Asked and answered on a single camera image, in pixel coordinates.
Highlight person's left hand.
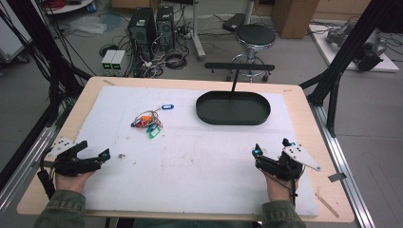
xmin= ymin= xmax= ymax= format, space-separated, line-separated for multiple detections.
xmin=54 ymin=170 xmax=95 ymax=195

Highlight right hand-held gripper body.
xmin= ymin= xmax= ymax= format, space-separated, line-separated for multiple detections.
xmin=255 ymin=143 xmax=321 ymax=182

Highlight grey bench power supply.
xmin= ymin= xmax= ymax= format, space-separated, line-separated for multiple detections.
xmin=110 ymin=49 xmax=127 ymax=72
xmin=101 ymin=49 xmax=118 ymax=73

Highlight person's right hand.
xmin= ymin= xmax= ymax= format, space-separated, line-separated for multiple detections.
xmin=263 ymin=171 xmax=300 ymax=203

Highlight aluminium rail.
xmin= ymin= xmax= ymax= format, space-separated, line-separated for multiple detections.
xmin=0 ymin=125 xmax=59 ymax=217
xmin=308 ymin=103 xmax=376 ymax=228

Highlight bunch of keys coloured tags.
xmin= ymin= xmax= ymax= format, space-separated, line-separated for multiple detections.
xmin=130 ymin=104 xmax=175 ymax=140

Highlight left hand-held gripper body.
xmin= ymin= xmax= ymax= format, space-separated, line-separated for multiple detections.
xmin=47 ymin=138 xmax=103 ymax=177

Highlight grey tape piece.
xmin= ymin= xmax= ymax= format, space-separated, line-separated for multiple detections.
xmin=327 ymin=172 xmax=348 ymax=183

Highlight round white table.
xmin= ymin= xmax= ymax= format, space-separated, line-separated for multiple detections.
xmin=42 ymin=0 xmax=96 ymax=16

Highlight black oval tray with hanger bar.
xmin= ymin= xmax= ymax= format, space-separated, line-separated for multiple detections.
xmin=195 ymin=62 xmax=276 ymax=126

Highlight white floor board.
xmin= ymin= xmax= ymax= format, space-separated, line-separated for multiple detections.
xmin=308 ymin=23 xmax=400 ymax=73

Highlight coiled black cables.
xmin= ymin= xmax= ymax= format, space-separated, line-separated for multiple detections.
xmin=163 ymin=49 xmax=188 ymax=70

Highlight white foam mat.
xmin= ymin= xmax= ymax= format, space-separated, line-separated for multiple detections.
xmin=75 ymin=85 xmax=319 ymax=218

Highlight wooden stick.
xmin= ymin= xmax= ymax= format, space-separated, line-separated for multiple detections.
xmin=314 ymin=192 xmax=340 ymax=219

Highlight flat black case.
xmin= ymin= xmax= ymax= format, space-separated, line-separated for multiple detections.
xmin=221 ymin=12 xmax=247 ymax=33

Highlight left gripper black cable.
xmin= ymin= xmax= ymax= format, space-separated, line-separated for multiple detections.
xmin=36 ymin=148 xmax=58 ymax=200

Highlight black frame strut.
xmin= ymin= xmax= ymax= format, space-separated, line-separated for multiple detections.
xmin=298 ymin=0 xmax=403 ymax=138

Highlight clear plastic bag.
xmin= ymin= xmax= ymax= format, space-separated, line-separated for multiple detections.
xmin=68 ymin=15 xmax=108 ymax=35

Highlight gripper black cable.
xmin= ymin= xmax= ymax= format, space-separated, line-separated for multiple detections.
xmin=265 ymin=158 xmax=307 ymax=208
xmin=36 ymin=148 xmax=58 ymax=200

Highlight white desk leg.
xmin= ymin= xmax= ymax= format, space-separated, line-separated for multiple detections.
xmin=190 ymin=0 xmax=207 ymax=62

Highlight black machine part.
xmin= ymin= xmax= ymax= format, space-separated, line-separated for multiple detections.
xmin=355 ymin=42 xmax=388 ymax=72

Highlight wooden table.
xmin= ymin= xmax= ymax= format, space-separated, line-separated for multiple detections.
xmin=16 ymin=75 xmax=355 ymax=223

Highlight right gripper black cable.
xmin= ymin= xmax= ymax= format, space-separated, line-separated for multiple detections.
xmin=265 ymin=158 xmax=307 ymax=208

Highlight large black computer tower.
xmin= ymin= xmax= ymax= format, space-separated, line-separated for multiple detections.
xmin=127 ymin=7 xmax=158 ymax=46

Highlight black round stool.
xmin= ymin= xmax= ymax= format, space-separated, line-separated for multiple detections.
xmin=226 ymin=23 xmax=278 ymax=83

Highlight brown cardboard box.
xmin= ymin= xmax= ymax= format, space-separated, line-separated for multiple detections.
xmin=271 ymin=0 xmax=320 ymax=40

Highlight black frame with cable bundle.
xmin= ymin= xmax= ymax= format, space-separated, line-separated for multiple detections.
xmin=0 ymin=0 xmax=93 ymax=134

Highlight grey machine part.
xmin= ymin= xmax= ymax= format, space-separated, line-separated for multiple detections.
xmin=325 ymin=21 xmax=355 ymax=48

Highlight slim black computer tower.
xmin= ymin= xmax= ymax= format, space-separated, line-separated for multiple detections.
xmin=156 ymin=5 xmax=176 ymax=51

